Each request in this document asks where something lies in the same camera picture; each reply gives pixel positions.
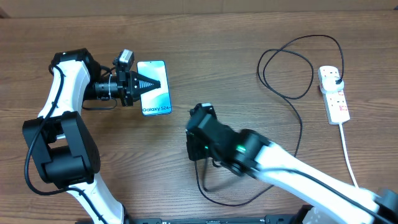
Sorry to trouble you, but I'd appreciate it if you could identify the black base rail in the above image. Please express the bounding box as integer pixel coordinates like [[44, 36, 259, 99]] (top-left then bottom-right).
[[126, 212, 305, 224]]

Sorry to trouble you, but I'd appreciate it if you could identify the blue Samsung Galaxy smartphone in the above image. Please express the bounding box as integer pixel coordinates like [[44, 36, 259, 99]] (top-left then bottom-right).
[[137, 60, 172, 116]]

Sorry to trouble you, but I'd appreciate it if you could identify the black USB charging cable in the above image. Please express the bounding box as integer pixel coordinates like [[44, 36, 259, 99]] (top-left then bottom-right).
[[194, 34, 345, 207]]

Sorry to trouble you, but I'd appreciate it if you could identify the white charger plug adapter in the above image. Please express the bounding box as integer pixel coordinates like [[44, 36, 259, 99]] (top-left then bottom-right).
[[320, 77, 345, 94]]

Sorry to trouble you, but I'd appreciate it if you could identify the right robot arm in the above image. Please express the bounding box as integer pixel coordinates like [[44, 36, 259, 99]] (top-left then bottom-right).
[[185, 103, 397, 223]]

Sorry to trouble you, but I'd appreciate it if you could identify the white power strip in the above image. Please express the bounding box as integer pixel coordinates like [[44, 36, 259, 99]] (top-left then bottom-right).
[[318, 65, 350, 125]]

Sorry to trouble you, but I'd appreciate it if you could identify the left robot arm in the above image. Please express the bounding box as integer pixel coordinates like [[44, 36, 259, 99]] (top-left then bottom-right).
[[22, 48, 161, 223]]

